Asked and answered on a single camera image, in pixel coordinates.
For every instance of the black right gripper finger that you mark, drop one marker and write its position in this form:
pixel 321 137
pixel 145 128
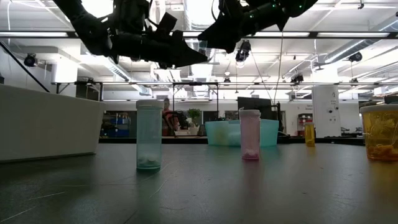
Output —
pixel 231 40
pixel 216 32

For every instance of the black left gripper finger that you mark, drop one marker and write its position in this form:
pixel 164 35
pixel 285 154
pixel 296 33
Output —
pixel 175 62
pixel 186 46

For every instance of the small teal pill bottle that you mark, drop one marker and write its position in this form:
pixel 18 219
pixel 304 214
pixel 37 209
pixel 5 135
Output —
pixel 149 137

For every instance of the large orange pill bottle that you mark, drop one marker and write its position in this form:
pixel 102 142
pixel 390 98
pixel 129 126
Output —
pixel 381 133
pixel 220 135

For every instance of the small pink pill bottle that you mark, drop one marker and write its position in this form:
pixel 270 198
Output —
pixel 250 137

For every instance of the small orange pill bottle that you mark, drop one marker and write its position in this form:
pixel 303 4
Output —
pixel 309 135

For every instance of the black background robot arm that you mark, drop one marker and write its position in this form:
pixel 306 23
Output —
pixel 183 123

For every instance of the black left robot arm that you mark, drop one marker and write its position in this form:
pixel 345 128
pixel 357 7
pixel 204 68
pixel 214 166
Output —
pixel 90 31

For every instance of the teal plastic bin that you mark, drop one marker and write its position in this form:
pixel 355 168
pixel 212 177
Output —
pixel 270 133

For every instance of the white plastic bin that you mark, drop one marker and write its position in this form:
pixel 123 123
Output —
pixel 46 124

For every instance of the black ceiling spotlight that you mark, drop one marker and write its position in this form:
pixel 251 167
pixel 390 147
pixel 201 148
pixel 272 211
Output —
pixel 297 77
pixel 30 60
pixel 244 51
pixel 355 56

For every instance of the black overhead light bar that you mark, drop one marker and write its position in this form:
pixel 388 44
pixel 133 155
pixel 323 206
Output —
pixel 314 34

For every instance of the potted green plant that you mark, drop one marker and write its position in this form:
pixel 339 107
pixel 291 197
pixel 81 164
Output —
pixel 194 114

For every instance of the person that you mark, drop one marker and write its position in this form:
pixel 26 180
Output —
pixel 168 118

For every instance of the black monitor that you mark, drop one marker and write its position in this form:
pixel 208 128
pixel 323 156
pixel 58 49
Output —
pixel 267 107

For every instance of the blue storage bins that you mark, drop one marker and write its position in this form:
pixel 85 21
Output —
pixel 119 132

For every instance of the white pillar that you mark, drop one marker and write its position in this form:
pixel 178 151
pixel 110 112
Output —
pixel 326 109

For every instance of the red cabinet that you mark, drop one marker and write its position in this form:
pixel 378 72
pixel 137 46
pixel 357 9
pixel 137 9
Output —
pixel 303 124

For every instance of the black table mat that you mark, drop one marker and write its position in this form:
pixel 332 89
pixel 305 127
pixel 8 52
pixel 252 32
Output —
pixel 217 193

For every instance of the dark background box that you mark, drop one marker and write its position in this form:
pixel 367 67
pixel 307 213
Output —
pixel 391 100

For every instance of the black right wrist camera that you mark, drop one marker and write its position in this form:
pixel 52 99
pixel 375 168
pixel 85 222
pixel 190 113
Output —
pixel 231 9

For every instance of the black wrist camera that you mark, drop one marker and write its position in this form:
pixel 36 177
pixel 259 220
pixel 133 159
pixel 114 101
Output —
pixel 166 23
pixel 231 9

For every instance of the long black ceiling rail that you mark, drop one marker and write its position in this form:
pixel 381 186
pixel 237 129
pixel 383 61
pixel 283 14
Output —
pixel 155 83

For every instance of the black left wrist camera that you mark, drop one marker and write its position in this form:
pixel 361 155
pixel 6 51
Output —
pixel 166 23

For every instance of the white rectangular air duct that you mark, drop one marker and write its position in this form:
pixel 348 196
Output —
pixel 121 74

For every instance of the black aluminium table frame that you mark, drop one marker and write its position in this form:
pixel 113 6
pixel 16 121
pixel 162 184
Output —
pixel 180 140

